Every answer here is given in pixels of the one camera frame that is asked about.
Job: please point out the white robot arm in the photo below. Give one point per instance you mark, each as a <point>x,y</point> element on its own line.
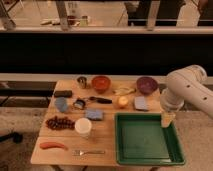
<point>182,85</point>

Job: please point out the yellow apple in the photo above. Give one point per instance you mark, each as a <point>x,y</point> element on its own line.
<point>122,102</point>

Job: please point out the black rectangular block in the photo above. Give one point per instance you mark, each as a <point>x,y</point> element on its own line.
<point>63,93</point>

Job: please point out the blue sponge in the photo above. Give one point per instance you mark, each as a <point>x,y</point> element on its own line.
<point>94,115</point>

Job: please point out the silver fork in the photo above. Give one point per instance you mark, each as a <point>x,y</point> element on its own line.
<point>83,152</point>

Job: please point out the green plastic tray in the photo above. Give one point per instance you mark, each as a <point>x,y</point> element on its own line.
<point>141,141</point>

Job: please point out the purple bowl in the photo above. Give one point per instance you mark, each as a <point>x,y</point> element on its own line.
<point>147,85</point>

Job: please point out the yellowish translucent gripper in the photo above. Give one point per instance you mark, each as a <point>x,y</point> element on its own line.
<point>166,119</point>

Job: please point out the black handled tool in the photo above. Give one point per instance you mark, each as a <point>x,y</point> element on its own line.
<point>100,100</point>

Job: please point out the red grape bunch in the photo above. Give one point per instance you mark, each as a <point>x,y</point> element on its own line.
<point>60,123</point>

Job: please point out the wooden table board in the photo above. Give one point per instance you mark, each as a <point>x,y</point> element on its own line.
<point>96,147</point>

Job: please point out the white paper cup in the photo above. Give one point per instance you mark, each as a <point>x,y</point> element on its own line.
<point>83,127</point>

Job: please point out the small metal cup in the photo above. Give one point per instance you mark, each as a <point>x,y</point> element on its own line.
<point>82,82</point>

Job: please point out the red bowl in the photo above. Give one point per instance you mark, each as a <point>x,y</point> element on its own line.
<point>100,84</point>

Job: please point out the yellow banana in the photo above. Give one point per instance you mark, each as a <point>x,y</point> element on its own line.
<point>123,91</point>

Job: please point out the black binder clip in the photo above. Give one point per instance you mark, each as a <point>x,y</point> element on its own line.
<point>79,104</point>

